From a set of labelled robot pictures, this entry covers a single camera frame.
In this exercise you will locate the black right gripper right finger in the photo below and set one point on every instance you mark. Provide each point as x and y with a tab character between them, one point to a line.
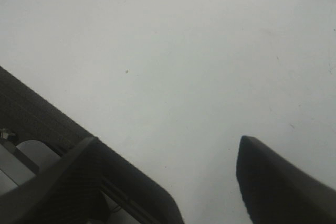
275	191

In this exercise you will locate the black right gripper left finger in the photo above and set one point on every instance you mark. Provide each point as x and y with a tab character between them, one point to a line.
64	193

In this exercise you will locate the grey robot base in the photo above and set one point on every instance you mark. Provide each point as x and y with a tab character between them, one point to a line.
22	162

